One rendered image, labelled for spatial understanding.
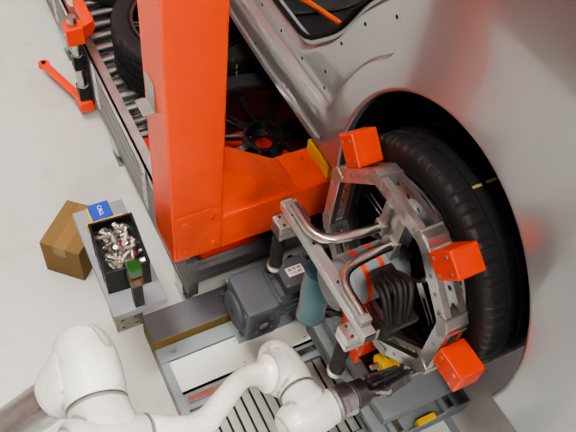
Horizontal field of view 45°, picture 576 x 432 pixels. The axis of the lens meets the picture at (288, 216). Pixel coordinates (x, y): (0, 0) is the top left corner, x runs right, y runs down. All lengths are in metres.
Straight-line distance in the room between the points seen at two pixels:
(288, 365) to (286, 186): 0.59
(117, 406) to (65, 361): 0.15
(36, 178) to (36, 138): 0.24
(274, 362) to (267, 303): 0.44
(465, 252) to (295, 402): 0.59
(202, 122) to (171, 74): 0.19
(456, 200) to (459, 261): 0.16
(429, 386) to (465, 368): 0.72
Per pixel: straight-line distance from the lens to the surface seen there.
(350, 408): 1.85
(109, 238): 2.23
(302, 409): 1.81
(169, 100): 1.69
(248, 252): 2.53
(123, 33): 3.01
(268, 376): 1.85
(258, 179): 2.08
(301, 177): 2.23
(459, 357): 1.73
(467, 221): 1.61
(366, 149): 1.76
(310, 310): 2.07
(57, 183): 3.14
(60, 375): 1.58
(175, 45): 1.59
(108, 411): 1.52
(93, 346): 1.58
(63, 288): 2.82
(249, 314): 2.25
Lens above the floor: 2.34
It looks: 52 degrees down
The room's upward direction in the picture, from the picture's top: 9 degrees clockwise
